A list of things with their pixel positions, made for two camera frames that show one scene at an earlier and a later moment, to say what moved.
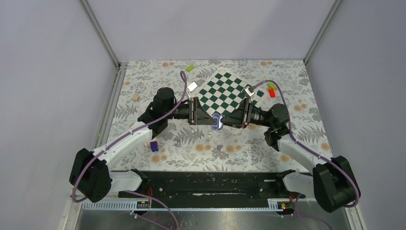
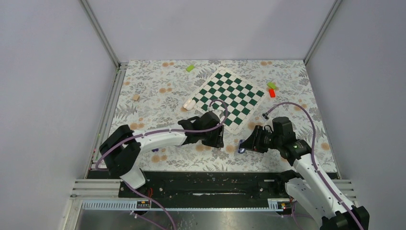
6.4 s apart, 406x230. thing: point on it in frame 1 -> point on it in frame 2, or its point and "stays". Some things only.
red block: x=272 y=93 stays
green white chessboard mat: x=221 y=92 stays
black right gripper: x=235 y=118 -> x=253 y=142
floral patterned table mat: x=287 y=84 stays
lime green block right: x=271 y=85 stays
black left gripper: x=203 y=118 -> x=217 y=142
